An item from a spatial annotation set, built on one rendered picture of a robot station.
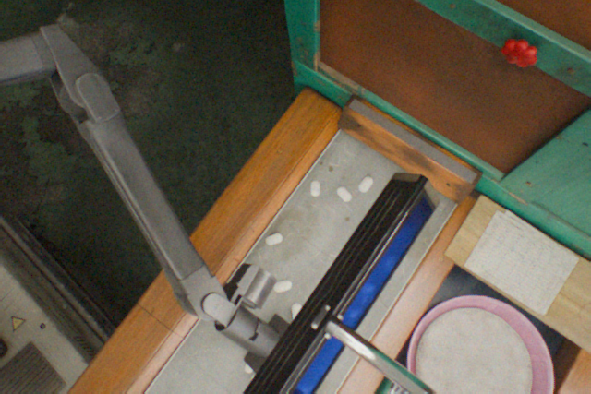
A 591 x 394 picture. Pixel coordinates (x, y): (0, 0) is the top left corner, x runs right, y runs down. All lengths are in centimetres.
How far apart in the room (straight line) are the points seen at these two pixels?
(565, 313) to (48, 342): 119
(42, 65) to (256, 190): 49
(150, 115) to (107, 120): 127
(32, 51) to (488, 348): 94
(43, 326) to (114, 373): 43
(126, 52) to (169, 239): 148
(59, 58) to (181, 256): 34
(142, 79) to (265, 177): 116
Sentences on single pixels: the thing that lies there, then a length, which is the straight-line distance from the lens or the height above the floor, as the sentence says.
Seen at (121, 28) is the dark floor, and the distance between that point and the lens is 229.
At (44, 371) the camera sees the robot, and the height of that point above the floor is 48.
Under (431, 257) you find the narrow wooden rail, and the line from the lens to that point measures 105.
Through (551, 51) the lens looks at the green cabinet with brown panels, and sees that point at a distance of 67.
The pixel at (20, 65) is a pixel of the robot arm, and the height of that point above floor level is 119.
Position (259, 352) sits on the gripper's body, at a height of 85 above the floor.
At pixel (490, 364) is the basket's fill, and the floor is 73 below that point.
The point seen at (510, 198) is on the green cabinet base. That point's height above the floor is 82.
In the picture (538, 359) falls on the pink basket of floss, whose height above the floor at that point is 74.
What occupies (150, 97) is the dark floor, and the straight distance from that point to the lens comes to 209.
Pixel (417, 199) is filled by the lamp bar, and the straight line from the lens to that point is 71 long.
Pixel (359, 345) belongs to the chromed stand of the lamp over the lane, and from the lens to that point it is 67.
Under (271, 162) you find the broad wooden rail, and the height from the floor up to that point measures 76.
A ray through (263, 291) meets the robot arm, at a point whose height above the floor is 89.
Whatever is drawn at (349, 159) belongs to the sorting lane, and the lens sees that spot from 110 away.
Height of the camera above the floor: 179
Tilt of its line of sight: 73 degrees down
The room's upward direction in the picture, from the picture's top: 8 degrees counter-clockwise
